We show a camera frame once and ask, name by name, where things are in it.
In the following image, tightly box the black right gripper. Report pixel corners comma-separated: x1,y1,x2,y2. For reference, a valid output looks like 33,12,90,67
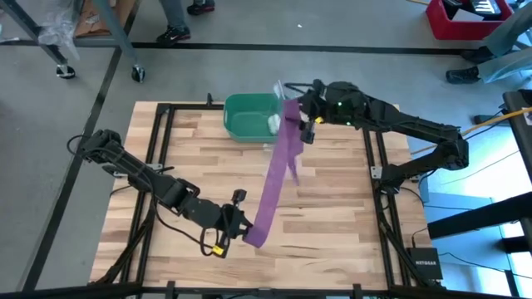
283,78,334,145

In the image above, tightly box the person's leg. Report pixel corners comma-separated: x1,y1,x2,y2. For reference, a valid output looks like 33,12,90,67
481,7,532,57
159,0,187,31
476,48,532,85

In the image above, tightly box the grey metal work table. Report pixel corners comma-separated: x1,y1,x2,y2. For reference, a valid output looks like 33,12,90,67
0,0,147,84

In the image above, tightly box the green plastic bin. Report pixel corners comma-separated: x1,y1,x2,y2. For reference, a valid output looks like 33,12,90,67
223,92,288,145

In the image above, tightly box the black aluminium table frame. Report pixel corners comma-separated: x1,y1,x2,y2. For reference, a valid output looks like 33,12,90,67
89,92,448,299

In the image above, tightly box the yellow cable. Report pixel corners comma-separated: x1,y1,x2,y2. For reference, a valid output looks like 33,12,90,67
410,106,532,156

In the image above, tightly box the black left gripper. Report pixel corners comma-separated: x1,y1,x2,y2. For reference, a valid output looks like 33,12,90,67
198,189,254,258

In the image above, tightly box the crumpled clear plastic wrap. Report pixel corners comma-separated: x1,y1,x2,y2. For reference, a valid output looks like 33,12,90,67
38,7,81,62

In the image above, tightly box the black floor stand base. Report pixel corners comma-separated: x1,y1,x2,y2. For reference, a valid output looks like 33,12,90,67
473,113,506,126

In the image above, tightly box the black metal beam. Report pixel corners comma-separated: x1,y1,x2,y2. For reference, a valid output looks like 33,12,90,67
427,193,532,240

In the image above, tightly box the person's black shoe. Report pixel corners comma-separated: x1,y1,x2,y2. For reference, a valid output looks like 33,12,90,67
186,0,217,17
445,66,482,86
155,25,192,47
459,47,496,65

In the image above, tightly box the brown cardboard box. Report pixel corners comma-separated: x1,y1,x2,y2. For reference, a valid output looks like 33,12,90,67
73,0,139,40

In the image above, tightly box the black device with white keys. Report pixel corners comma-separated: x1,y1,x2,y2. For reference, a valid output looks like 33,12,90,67
441,0,505,22

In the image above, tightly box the black Netgear network switch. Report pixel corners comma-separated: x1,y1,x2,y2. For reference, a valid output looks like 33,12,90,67
406,247,445,282

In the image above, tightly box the clear bag with cotton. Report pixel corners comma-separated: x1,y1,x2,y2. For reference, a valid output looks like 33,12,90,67
271,79,292,136

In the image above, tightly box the purple elastic bandage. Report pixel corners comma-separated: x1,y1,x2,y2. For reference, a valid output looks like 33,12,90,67
242,98,306,249

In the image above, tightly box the red plastic crate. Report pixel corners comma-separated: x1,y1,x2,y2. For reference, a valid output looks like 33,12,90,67
425,0,515,42

